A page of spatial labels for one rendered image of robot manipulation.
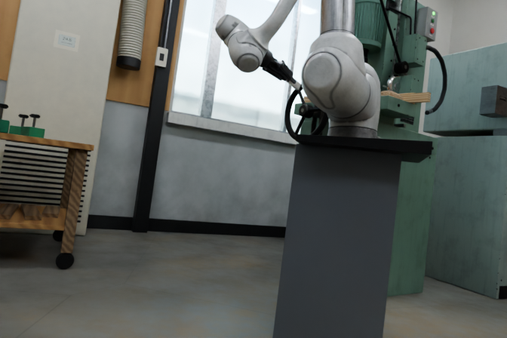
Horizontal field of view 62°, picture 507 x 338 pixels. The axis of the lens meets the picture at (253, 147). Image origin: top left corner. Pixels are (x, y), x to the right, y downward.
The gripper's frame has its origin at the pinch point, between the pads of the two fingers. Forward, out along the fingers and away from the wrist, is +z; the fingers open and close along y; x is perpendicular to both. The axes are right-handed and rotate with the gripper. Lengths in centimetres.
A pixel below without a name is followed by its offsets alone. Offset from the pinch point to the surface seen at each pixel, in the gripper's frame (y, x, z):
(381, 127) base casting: -13.4, -3.8, 45.4
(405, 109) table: -23, -13, 46
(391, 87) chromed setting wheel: -5, -31, 52
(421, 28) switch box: -6, -71, 57
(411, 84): -12, -35, 58
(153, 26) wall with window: 147, -49, -27
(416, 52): -11, -52, 54
